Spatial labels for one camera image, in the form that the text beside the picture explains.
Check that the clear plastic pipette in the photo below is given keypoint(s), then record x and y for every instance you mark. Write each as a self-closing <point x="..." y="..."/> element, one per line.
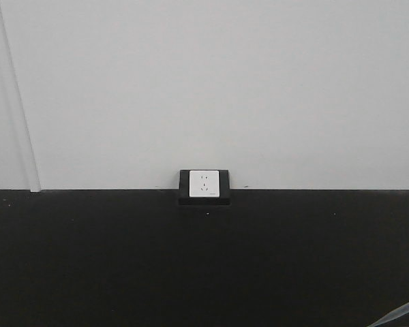
<point x="392" y="315"/>

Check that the white socket on black base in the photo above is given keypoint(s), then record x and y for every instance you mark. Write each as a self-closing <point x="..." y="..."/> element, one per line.
<point x="204" y="187"/>

